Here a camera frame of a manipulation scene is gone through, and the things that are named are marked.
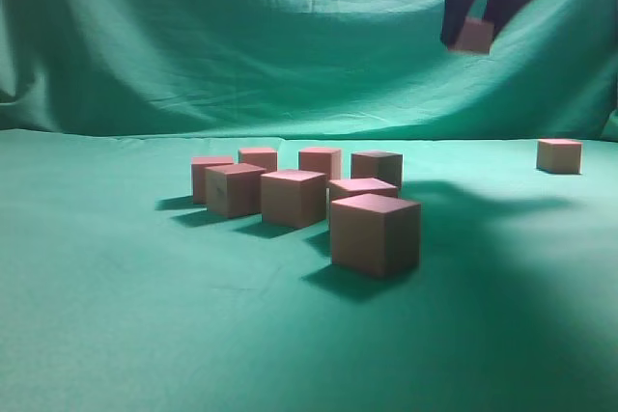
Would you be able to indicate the pink wooden cube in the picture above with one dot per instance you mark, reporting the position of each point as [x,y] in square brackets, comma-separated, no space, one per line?
[383,165]
[199,164]
[264,157]
[559,156]
[234,190]
[375,235]
[293,198]
[322,160]
[476,37]
[343,188]

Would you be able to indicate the green cloth backdrop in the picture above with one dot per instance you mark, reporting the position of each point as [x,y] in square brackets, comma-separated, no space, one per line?
[304,69]

